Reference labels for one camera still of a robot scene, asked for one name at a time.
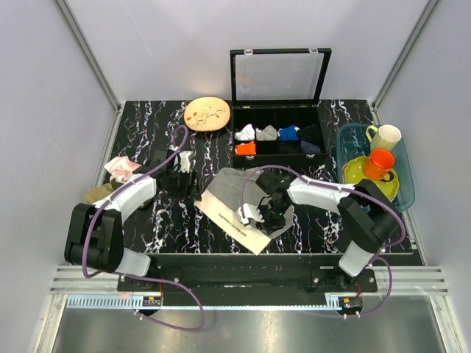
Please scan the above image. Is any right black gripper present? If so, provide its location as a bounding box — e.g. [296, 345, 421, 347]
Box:
[250, 200, 289, 237]

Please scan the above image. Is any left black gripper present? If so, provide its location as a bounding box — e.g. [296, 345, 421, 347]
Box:
[166, 168, 202, 202]

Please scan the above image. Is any grey underwear with cream waistband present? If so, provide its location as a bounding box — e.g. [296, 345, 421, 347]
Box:
[194, 168, 294, 254]

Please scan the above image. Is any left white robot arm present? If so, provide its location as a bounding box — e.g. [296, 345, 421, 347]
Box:
[64, 169, 201, 291]

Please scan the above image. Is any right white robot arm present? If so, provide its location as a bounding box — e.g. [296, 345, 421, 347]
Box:
[240, 171, 403, 292]

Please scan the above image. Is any orange rolled underwear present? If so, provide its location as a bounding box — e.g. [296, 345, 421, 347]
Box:
[234, 141, 256, 156]

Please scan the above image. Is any pink and white underwear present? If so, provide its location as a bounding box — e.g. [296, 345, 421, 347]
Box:
[104, 156, 141, 183]

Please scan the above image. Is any navy rolled underwear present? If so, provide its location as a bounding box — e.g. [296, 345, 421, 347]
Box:
[300, 140, 322, 154]

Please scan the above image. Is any grey rolled underwear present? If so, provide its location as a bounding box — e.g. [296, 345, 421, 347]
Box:
[255, 125, 278, 141]

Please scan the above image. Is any blue rolled underwear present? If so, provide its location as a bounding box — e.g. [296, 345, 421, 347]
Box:
[277, 125, 300, 141]

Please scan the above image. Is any white rolled underwear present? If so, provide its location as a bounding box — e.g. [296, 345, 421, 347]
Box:
[235, 124, 255, 141]

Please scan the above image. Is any black rolled underwear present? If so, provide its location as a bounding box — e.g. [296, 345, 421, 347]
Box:
[297, 124, 324, 145]

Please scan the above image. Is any olive and khaki underwear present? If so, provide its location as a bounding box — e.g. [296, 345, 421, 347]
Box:
[83, 179, 122, 204]

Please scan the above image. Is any oval painted wooden plate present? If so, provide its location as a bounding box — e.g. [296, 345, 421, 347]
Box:
[183, 97, 230, 132]

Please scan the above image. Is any black compartment storage box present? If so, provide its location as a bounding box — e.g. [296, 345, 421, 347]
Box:
[230, 48, 332, 171]

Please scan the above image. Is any green dotted plate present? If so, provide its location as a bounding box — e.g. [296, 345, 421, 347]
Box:
[341, 156, 400, 202]

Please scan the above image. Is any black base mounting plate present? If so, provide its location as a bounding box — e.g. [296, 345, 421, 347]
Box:
[117, 253, 378, 306]

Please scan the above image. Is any teal transparent plastic bin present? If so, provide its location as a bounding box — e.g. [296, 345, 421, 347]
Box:
[336, 123, 415, 212]

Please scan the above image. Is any orange mug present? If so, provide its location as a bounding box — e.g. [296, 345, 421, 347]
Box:
[362, 148, 395, 182]

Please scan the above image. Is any cream yellow mug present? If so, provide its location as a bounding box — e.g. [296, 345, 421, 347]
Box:
[365, 124, 402, 151]

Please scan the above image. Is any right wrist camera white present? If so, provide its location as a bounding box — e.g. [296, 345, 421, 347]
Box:
[236, 203, 264, 226]

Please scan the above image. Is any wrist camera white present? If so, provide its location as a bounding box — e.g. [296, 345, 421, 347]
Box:
[172, 151, 194, 173]
[236, 203, 264, 226]

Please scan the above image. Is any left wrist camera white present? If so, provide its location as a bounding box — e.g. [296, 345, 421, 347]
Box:
[172, 151, 194, 173]

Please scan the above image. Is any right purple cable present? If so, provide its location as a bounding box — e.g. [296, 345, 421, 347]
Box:
[238, 165, 408, 319]

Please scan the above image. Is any aluminium frame post left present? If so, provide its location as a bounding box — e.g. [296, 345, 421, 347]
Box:
[53, 0, 121, 112]

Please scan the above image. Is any aluminium frame post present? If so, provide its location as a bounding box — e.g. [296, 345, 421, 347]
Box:
[53, 0, 121, 112]
[372, 0, 442, 108]

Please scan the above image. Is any aluminium frame post right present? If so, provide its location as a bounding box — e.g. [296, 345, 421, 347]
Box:
[372, 0, 442, 108]

